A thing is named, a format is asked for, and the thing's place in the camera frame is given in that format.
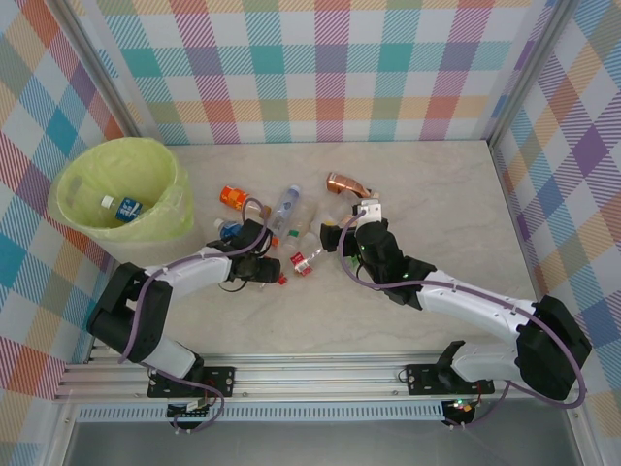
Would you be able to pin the tall clear bottle pale blue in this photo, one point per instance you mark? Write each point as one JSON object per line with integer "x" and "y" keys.
{"x": 287, "y": 204}

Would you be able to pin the small blue label bottle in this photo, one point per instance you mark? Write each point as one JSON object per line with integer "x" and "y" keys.
{"x": 228, "y": 229}

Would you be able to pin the orange label bottle brown cap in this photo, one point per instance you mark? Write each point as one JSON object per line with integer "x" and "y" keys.
{"x": 233, "y": 195}

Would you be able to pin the blue label bottle white cap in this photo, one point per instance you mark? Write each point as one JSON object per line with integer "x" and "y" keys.
{"x": 127, "y": 209}

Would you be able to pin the green-lined trash bin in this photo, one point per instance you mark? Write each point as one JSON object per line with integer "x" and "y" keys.
{"x": 82, "y": 194}

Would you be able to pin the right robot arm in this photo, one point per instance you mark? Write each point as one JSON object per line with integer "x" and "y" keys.
{"x": 485, "y": 310}

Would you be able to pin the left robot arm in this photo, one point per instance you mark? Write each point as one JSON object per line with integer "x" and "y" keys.
{"x": 194, "y": 272}

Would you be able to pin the clear bottle white label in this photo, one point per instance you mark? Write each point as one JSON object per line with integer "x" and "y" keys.
{"x": 315, "y": 228}

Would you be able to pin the clear bottle peach cap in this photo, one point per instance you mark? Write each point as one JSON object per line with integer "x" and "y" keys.
{"x": 345, "y": 220}

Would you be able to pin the clear bottle green neckband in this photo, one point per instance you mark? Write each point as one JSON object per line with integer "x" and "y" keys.
{"x": 303, "y": 218}

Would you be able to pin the copper brown plastic bottle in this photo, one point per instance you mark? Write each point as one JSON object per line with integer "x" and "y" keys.
{"x": 344, "y": 183}

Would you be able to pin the small circuit board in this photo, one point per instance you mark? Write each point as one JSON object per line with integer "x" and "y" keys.
{"x": 461, "y": 408}
{"x": 191, "y": 410}

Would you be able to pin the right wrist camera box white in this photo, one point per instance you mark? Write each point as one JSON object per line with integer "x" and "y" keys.
{"x": 369, "y": 209}

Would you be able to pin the aluminium base frame rails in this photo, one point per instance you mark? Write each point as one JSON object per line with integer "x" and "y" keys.
{"x": 315, "y": 378}

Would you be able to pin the aluminium frame post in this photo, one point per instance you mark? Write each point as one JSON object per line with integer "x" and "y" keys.
{"x": 526, "y": 73}
{"x": 119, "y": 80}

